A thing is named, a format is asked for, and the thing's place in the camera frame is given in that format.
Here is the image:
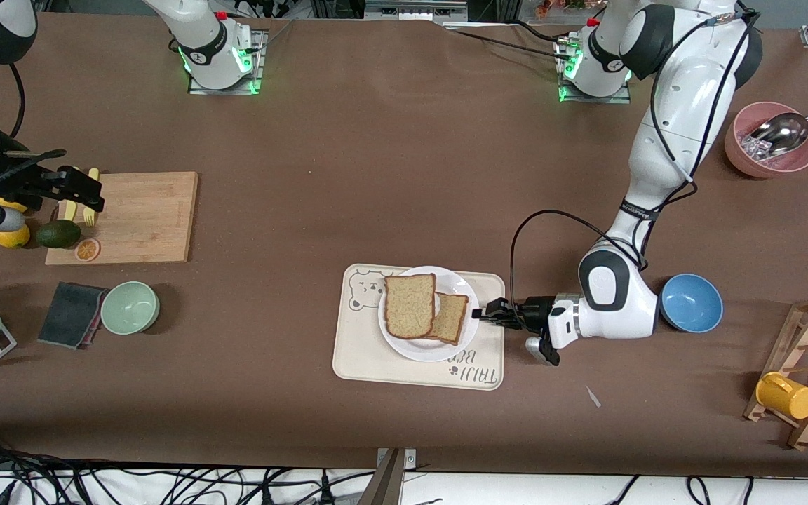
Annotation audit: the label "metal scoop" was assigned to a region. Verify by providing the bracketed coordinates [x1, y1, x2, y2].
[755, 95, 808, 159]

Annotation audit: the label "pink bowl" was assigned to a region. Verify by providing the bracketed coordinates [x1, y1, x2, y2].
[725, 102, 808, 178]

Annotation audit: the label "pale green bowl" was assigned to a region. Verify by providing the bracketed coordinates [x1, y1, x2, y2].
[100, 281, 161, 335]

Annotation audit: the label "blue bowl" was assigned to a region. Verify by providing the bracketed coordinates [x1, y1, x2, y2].
[659, 274, 724, 334]

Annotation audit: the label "yellow plastic knife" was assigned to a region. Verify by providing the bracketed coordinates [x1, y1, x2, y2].
[60, 167, 79, 222]

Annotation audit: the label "yellow mug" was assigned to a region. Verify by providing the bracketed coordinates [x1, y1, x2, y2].
[755, 372, 808, 420]

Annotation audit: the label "white round plate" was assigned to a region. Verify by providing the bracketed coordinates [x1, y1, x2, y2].
[378, 265, 480, 363]

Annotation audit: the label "wooden cutting board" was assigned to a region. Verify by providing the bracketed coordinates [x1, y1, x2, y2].
[45, 171, 199, 266]

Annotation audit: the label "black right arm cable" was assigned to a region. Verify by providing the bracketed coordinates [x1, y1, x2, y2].
[0, 63, 68, 201]

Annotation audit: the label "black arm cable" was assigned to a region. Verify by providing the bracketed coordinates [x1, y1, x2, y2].
[0, 63, 68, 201]
[509, 0, 760, 313]

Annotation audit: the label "clear wrappers in bowl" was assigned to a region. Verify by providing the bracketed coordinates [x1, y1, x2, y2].
[741, 130, 774, 163]

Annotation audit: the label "yellow plastic fork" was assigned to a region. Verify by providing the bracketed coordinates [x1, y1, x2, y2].
[83, 167, 100, 227]

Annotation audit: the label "brown bread slice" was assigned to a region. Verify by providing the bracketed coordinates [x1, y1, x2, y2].
[432, 292, 470, 346]
[384, 274, 438, 340]

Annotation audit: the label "cream tray with bear print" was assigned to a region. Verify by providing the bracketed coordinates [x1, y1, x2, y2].
[332, 264, 506, 391]

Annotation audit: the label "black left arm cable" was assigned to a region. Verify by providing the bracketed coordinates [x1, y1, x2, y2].
[509, 0, 760, 313]

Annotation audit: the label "dark green avocado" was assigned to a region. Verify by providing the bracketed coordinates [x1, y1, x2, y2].
[37, 220, 83, 249]

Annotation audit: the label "wooden peg mug rack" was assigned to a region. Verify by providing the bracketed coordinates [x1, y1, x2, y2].
[743, 297, 808, 451]

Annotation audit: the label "dark grey sponge cloth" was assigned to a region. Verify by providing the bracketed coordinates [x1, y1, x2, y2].
[37, 282, 108, 350]

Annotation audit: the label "metal bracket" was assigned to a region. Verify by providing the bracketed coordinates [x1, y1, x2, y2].
[355, 447, 419, 505]

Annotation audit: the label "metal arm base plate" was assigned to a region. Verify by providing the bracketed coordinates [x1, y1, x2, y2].
[557, 35, 633, 105]
[188, 28, 266, 95]

